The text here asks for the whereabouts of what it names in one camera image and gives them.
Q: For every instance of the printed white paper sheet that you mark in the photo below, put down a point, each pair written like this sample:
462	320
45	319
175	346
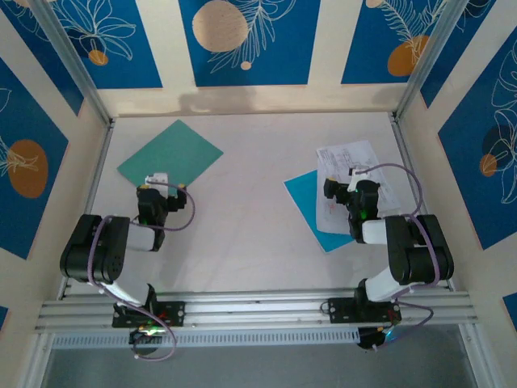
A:
363	155
331	218

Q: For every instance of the blue paper sheet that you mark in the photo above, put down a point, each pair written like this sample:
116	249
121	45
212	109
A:
303	194

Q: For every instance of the green folder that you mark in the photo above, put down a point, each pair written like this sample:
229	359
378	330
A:
173	153

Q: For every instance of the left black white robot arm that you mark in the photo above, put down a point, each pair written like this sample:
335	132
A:
91	250

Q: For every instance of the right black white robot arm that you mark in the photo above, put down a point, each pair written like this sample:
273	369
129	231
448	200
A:
420	250

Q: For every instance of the black base electronics box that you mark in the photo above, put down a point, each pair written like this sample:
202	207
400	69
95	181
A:
373	337

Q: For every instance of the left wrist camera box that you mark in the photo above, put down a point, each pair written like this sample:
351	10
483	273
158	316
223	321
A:
157	178

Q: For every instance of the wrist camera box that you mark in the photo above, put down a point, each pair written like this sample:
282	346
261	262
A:
157	178
355	173

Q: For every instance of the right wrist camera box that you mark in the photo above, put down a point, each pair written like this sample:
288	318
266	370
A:
355	173

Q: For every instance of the aluminium side rail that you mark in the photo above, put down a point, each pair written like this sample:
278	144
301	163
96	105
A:
406	153
98	169

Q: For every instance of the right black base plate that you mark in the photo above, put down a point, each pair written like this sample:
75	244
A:
339	309

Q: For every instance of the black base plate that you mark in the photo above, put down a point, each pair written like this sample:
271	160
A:
177	313
339	309

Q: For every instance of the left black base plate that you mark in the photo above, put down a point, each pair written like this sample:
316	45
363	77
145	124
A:
177	313

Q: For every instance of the aluminium mounting rail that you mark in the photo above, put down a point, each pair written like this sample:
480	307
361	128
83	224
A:
258	311

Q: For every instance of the aluminium frame post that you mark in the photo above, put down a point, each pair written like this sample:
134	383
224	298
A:
72	60
428	52

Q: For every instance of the short aluminium frame bar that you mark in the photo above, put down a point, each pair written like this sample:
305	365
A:
38	359
472	355

